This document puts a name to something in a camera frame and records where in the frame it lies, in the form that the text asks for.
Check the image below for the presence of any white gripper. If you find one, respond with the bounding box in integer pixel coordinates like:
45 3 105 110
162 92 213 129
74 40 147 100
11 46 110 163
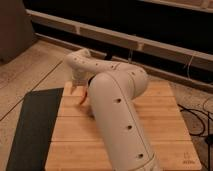
70 69 89 94

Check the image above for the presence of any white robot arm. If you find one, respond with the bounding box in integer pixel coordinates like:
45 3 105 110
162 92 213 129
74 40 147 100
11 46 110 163
67 49 161 171

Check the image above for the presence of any dark floor mat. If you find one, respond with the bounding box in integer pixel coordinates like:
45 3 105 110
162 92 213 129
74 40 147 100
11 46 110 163
6 88 63 171

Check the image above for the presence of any white cable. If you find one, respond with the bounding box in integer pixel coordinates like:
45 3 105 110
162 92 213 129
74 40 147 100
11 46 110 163
183 51 198 80

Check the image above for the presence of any black cable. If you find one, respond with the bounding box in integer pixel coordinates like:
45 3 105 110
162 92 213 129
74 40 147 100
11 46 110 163
177 103 213 171

